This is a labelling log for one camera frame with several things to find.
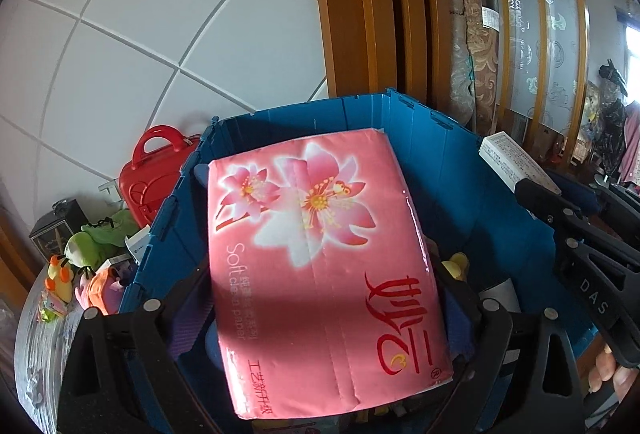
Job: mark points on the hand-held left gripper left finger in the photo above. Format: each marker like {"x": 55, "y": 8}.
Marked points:
{"x": 192, "y": 319}

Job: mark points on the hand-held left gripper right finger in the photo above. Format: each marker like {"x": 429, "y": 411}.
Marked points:
{"x": 457, "y": 329}

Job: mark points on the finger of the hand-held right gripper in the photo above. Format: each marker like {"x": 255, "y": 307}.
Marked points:
{"x": 617, "y": 209}
{"x": 555, "y": 214}

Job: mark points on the tall white box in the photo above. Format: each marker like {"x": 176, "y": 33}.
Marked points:
{"x": 520, "y": 161}

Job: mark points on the blue folding crate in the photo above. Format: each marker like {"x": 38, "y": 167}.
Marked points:
{"x": 450, "y": 174}

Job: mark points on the pink floral tissue pack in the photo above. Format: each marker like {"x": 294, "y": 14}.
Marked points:
{"x": 310, "y": 264}

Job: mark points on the person's right hand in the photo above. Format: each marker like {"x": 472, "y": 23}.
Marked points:
{"x": 607, "y": 369}

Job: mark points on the white packet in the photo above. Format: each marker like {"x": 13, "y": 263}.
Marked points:
{"x": 497, "y": 296}

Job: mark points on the yellow toy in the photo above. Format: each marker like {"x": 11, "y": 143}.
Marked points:
{"x": 458, "y": 266}

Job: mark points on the hanging clothes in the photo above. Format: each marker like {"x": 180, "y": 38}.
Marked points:
{"x": 617, "y": 129}

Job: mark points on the white box with blue mark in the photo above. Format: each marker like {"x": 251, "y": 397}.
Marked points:
{"x": 137, "y": 244}

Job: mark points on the orange and pink plush toy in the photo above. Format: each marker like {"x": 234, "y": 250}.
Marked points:
{"x": 97, "y": 289}

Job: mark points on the green frog plush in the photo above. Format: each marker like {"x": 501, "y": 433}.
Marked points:
{"x": 82, "y": 246}

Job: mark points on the yellow duck plush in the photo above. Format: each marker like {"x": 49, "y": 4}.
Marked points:
{"x": 62, "y": 281}

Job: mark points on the red mini suitcase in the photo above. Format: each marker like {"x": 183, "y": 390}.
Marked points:
{"x": 145, "y": 189}

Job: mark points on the green and pink snack packet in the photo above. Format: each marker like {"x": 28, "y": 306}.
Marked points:
{"x": 52, "y": 310}

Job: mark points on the black gift box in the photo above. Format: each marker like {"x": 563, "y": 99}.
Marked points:
{"x": 50, "y": 239}

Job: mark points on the rolled patterned rug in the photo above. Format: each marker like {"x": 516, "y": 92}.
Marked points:
{"x": 472, "y": 44}

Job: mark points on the frosted glass sliding door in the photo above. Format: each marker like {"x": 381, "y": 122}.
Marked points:
{"x": 535, "y": 24}

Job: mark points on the wooden door frame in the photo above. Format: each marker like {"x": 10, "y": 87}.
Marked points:
{"x": 370, "y": 4}

